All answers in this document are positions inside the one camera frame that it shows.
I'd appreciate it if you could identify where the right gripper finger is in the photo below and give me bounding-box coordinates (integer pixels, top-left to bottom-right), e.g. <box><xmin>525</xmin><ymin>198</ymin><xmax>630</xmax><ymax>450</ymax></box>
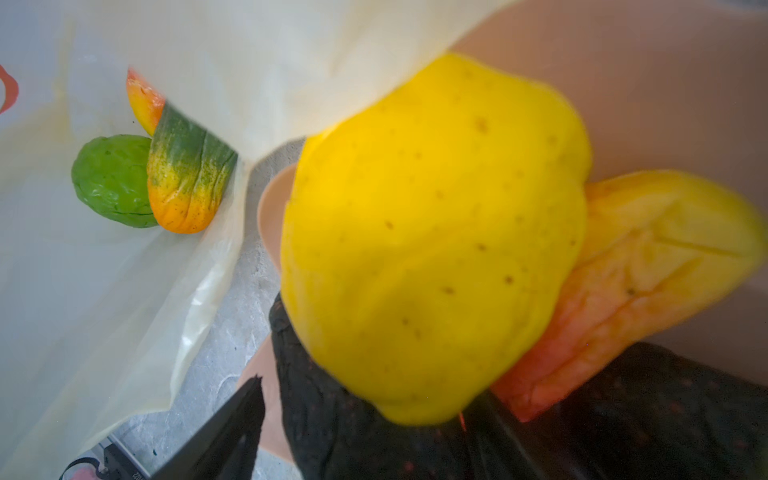
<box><xmin>153</xmin><ymin>376</ymin><xmax>266</xmax><ymax>480</ymax></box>

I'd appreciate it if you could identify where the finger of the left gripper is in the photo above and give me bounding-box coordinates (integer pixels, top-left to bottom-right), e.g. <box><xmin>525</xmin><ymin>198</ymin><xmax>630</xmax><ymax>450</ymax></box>
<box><xmin>59</xmin><ymin>437</ymin><xmax>150</xmax><ymax>480</ymax></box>

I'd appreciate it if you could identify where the dark avocado fruit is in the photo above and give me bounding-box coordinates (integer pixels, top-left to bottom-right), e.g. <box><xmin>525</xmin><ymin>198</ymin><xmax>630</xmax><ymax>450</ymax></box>
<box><xmin>528</xmin><ymin>343</ymin><xmax>767</xmax><ymax>479</ymax></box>
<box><xmin>269</xmin><ymin>298</ymin><xmax>541</xmax><ymax>479</ymax></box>

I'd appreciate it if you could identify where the orange green papaya fruit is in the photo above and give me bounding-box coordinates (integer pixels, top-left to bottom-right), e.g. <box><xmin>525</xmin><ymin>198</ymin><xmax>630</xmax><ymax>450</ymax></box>
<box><xmin>147</xmin><ymin>103</ymin><xmax>238</xmax><ymax>234</ymax></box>

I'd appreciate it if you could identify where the green apple fruit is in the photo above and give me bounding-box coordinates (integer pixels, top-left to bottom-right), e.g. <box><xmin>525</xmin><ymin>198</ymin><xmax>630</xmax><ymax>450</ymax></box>
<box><xmin>71</xmin><ymin>134</ymin><xmax>158</xmax><ymax>228</ymax></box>

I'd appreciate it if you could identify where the yellow lemon fruit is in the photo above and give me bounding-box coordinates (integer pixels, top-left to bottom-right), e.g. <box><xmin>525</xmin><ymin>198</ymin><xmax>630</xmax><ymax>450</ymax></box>
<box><xmin>281</xmin><ymin>54</ymin><xmax>592</xmax><ymax>425</ymax></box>

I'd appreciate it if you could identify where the red yellow mango fruit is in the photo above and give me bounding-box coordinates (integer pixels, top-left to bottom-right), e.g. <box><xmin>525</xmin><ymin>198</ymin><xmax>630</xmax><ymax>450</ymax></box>
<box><xmin>492</xmin><ymin>170</ymin><xmax>767</xmax><ymax>422</ymax></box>

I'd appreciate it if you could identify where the pink wavy fruit plate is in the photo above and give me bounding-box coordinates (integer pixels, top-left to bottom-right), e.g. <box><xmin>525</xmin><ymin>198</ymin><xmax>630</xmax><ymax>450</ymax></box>
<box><xmin>236</xmin><ymin>0</ymin><xmax>768</xmax><ymax>466</ymax></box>

